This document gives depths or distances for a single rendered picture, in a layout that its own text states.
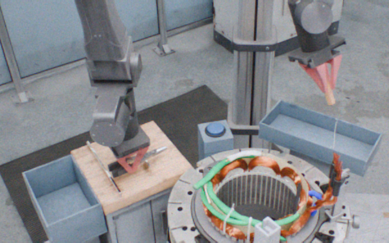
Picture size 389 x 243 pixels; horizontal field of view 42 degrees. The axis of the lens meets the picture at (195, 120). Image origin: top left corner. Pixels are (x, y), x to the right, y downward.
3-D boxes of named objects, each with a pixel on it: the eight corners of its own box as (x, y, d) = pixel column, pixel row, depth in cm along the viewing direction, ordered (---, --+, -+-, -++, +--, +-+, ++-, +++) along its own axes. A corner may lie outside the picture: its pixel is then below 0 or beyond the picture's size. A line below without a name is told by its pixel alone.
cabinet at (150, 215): (122, 292, 114) (106, 215, 98) (92, 236, 127) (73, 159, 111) (197, 254, 121) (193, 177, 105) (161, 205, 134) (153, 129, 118)
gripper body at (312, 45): (348, 45, 100) (339, 10, 97) (306, 67, 98) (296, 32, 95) (328, 43, 106) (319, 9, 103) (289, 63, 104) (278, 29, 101)
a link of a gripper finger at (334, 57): (351, 87, 102) (339, 44, 99) (322, 102, 101) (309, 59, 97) (330, 81, 108) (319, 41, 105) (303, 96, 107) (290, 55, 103)
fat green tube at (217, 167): (196, 195, 87) (196, 188, 86) (184, 182, 90) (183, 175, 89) (261, 161, 94) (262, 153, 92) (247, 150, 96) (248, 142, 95)
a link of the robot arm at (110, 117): (140, 48, 85) (90, 47, 85) (128, 90, 76) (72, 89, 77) (147, 103, 93) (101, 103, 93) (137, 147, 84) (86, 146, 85)
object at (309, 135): (361, 219, 128) (383, 133, 111) (345, 249, 121) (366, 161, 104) (272, 182, 139) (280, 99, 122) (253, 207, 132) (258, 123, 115)
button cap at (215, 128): (226, 134, 117) (226, 130, 116) (209, 136, 116) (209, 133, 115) (221, 123, 120) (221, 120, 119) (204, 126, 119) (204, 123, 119)
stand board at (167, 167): (105, 215, 98) (103, 207, 96) (72, 159, 111) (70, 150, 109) (194, 177, 105) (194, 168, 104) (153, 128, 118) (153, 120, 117)
